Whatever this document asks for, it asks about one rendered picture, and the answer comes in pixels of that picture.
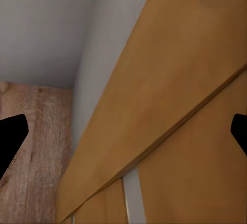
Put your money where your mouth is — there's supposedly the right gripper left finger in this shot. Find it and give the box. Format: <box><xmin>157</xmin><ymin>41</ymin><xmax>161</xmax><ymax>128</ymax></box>
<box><xmin>0</xmin><ymin>114</ymin><xmax>28</xmax><ymax>178</ymax></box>

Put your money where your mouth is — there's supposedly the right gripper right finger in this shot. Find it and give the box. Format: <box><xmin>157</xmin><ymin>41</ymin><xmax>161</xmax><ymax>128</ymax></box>
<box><xmin>231</xmin><ymin>114</ymin><xmax>247</xmax><ymax>155</ymax></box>

